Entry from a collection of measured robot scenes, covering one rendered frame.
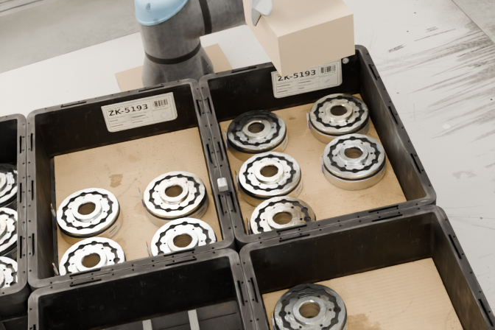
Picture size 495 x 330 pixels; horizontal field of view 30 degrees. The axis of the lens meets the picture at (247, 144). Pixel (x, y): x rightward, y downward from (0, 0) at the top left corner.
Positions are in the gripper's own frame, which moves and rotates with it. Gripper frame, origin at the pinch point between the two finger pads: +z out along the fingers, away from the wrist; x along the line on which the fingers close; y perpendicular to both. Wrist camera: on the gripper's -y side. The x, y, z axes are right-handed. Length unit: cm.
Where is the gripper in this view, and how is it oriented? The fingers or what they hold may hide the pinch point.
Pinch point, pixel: (296, 9)
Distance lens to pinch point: 143.3
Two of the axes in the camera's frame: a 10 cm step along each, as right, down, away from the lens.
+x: 9.3, -3.1, 1.8
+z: 1.1, 7.2, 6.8
